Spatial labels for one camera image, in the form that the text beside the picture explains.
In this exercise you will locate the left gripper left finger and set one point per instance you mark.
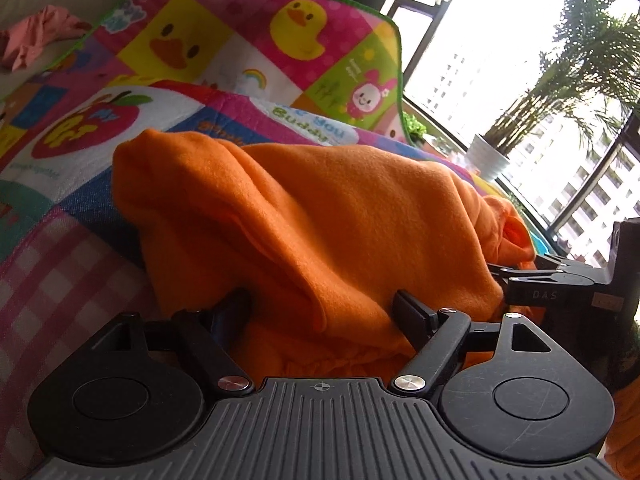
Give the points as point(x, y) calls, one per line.
point(205, 339)

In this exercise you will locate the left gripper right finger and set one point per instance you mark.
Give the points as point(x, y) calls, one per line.
point(436, 335)

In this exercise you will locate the orange pumpkin costume garment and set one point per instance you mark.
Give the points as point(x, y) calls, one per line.
point(322, 238)

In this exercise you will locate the potted palm in white pot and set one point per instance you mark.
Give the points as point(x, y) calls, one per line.
point(593, 64)

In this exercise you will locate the colourful cartoon play mat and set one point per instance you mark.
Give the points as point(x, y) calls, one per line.
point(293, 72)

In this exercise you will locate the pink cloth on sofa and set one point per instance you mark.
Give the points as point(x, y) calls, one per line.
point(24, 42)

